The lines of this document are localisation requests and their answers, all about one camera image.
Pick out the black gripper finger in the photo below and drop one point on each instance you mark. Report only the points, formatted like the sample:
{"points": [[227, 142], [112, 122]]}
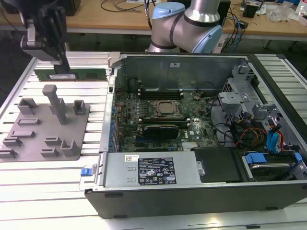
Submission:
{"points": [[62, 68]]}

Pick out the green RAM stick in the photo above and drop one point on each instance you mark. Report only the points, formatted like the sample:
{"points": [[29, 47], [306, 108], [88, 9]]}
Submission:
{"points": [[88, 74]]}

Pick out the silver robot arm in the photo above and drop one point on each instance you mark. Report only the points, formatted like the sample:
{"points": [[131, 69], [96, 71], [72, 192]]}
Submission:
{"points": [[187, 26]]}

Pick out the black RAM slot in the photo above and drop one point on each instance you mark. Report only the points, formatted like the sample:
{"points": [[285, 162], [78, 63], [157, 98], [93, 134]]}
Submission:
{"points": [[160, 96], [163, 118], [160, 90]]}

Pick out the wooden desk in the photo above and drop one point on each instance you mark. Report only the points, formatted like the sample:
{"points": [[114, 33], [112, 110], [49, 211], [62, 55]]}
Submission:
{"points": [[96, 21]]}

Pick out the grey parts rack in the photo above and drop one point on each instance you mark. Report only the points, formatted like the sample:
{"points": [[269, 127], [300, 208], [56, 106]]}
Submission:
{"points": [[45, 130]]}

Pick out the blue case latch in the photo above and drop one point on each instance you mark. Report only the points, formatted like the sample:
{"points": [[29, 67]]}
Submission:
{"points": [[86, 172]]}

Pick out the silver CPU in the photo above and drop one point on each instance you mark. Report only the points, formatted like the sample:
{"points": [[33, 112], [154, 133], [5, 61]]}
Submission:
{"points": [[166, 107]]}

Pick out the black graphics card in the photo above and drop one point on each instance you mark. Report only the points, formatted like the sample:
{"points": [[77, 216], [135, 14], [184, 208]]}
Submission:
{"points": [[160, 131]]}

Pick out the silver power supply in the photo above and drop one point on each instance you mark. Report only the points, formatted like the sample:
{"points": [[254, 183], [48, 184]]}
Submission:
{"points": [[120, 170]]}

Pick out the round coin battery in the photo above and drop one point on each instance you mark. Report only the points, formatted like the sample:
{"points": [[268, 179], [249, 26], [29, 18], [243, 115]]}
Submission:
{"points": [[197, 96]]}

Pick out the green motherboard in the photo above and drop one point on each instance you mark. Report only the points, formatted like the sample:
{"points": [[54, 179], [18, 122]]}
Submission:
{"points": [[199, 119]]}

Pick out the silver heat sink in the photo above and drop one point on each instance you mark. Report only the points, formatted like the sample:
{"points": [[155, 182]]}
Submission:
{"points": [[190, 146]]}

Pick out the white power strip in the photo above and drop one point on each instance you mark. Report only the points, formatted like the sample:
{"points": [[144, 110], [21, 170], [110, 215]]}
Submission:
{"points": [[219, 45]]}

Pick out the metal drive cage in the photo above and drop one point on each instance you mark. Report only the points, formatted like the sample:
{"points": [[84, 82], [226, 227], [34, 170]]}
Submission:
{"points": [[235, 98]]}

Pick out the black plastic bay cover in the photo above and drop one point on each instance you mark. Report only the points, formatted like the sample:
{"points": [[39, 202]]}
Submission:
{"points": [[216, 165]]}

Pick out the black open PC case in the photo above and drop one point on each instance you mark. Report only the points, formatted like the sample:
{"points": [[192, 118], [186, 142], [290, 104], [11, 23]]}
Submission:
{"points": [[192, 201]]}

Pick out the small black box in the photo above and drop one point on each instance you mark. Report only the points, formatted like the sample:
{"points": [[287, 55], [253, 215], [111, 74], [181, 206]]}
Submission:
{"points": [[243, 24]]}

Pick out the black desk device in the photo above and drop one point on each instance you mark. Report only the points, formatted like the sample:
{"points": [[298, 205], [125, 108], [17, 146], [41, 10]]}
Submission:
{"points": [[250, 10]]}

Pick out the hard disk in blue carrier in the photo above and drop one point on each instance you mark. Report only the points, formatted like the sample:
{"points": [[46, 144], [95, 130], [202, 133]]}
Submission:
{"points": [[254, 158]]}

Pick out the clear plastic bags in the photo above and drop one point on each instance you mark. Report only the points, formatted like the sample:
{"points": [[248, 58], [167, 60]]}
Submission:
{"points": [[283, 13]]}

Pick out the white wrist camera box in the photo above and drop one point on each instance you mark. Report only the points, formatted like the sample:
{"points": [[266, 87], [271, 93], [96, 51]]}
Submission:
{"points": [[30, 38]]}

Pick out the grey metal bracket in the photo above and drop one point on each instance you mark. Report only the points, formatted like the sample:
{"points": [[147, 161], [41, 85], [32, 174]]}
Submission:
{"points": [[266, 112]]}

